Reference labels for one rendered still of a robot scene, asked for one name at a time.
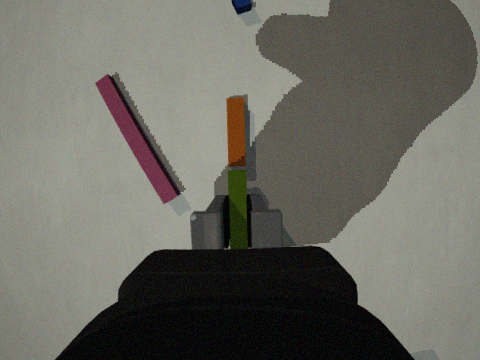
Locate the pink rod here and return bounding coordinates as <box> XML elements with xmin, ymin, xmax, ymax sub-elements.
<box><xmin>95</xmin><ymin>74</ymin><xmax>180</xmax><ymax>204</ymax></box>

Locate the green rectangular rod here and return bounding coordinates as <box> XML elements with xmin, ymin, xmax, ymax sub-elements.
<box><xmin>228</xmin><ymin>170</ymin><xmax>248</xmax><ymax>249</ymax></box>

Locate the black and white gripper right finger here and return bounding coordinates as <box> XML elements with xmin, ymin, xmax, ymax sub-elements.
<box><xmin>246</xmin><ymin>194</ymin><xmax>282</xmax><ymax>248</ymax></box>

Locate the orange rod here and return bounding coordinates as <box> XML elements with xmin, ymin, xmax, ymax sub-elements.
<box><xmin>227</xmin><ymin>98</ymin><xmax>246</xmax><ymax>167</ymax></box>

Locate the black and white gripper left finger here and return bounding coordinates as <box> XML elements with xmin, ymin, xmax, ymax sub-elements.
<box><xmin>190</xmin><ymin>195</ymin><xmax>230</xmax><ymax>249</ymax></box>

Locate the small blue cube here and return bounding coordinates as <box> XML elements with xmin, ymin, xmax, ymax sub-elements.
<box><xmin>232</xmin><ymin>0</ymin><xmax>252</xmax><ymax>15</ymax></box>

